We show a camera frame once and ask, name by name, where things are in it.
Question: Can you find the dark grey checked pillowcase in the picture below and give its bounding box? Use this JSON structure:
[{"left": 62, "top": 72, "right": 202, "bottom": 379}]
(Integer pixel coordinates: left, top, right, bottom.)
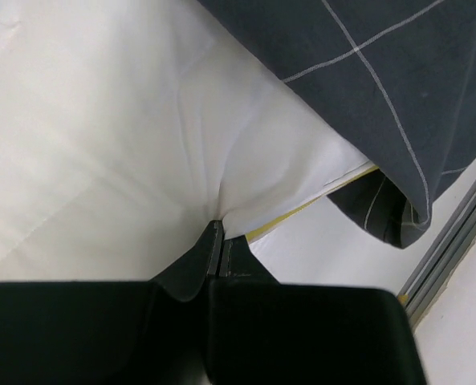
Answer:
[{"left": 204, "top": 1, "right": 476, "bottom": 249}]

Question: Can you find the aluminium front rail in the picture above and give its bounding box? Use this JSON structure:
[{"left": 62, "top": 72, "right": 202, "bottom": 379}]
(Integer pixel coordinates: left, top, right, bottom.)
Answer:
[{"left": 399, "top": 180, "right": 476, "bottom": 327}]

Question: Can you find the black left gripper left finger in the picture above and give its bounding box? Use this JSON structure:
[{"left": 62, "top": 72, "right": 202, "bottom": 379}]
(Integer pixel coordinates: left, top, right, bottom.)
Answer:
[{"left": 0, "top": 221, "right": 224, "bottom": 384}]

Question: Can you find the white pillow with yellow edge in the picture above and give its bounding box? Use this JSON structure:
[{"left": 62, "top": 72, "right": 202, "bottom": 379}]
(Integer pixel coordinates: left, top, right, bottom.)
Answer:
[{"left": 0, "top": 1, "right": 372, "bottom": 281}]

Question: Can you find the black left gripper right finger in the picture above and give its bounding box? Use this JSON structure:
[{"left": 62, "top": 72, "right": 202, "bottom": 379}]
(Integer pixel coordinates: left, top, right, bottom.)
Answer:
[{"left": 207, "top": 237, "right": 426, "bottom": 384}]

